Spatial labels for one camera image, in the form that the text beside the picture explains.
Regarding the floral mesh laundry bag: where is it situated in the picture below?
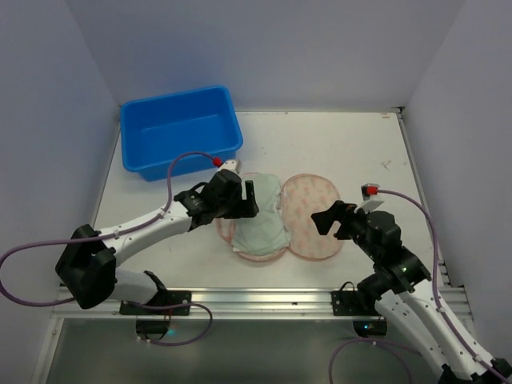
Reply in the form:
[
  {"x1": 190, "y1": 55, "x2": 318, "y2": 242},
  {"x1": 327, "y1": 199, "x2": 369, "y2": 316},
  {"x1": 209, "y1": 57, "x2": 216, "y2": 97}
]
[{"x1": 215, "y1": 171, "x2": 345, "y2": 263}]

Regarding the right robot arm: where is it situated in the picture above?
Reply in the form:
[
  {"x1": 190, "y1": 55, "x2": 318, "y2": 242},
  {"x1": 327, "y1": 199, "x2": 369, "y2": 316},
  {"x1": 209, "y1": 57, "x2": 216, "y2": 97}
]
[{"x1": 311, "y1": 201, "x2": 511, "y2": 383}]

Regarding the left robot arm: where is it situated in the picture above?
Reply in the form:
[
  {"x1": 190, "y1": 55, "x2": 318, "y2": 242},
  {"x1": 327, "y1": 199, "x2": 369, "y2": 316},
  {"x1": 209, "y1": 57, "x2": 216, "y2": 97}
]
[{"x1": 55, "y1": 170, "x2": 258, "y2": 310}]

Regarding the blue plastic bin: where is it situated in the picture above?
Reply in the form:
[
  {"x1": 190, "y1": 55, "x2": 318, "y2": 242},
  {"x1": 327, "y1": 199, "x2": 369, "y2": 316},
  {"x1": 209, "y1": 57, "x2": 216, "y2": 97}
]
[{"x1": 120, "y1": 86, "x2": 243, "y2": 182}]

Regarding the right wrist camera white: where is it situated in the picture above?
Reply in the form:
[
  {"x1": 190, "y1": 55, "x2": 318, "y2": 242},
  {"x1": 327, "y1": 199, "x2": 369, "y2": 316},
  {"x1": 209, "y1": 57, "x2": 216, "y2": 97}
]
[{"x1": 354, "y1": 183, "x2": 384, "y2": 214}]

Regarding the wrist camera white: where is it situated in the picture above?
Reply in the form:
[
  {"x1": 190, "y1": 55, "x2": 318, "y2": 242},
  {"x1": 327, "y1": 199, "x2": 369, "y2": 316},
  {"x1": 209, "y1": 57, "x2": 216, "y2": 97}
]
[
  {"x1": 218, "y1": 158, "x2": 242, "y2": 174},
  {"x1": 354, "y1": 183, "x2": 384, "y2": 214}
]

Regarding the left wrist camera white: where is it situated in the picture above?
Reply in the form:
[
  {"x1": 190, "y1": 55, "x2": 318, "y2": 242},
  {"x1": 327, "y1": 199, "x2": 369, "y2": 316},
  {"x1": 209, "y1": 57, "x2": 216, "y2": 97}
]
[{"x1": 218, "y1": 158, "x2": 242, "y2": 174}]

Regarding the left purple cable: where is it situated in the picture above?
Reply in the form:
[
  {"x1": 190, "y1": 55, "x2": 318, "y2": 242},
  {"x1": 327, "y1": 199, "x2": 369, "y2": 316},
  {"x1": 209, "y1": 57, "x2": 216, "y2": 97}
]
[{"x1": 0, "y1": 150, "x2": 223, "y2": 346}]

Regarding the purple cable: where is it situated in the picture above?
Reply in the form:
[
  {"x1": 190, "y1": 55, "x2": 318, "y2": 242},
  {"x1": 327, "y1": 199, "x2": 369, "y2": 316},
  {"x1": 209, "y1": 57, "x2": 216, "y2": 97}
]
[
  {"x1": 0, "y1": 150, "x2": 223, "y2": 346},
  {"x1": 327, "y1": 187, "x2": 505, "y2": 384}
]

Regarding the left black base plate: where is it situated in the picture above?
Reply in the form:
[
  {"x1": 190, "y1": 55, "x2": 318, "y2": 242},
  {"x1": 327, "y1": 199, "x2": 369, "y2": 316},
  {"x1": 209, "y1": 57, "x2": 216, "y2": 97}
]
[{"x1": 119, "y1": 290, "x2": 192, "y2": 316}]

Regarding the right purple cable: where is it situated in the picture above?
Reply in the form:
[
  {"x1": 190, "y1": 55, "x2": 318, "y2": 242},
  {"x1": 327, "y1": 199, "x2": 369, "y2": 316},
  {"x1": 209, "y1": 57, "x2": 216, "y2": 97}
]
[{"x1": 327, "y1": 187, "x2": 505, "y2": 384}]

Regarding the aluminium mounting rail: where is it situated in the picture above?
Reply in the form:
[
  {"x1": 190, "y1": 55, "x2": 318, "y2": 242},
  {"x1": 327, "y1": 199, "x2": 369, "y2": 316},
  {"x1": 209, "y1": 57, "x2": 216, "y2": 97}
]
[{"x1": 51, "y1": 287, "x2": 473, "y2": 320}]

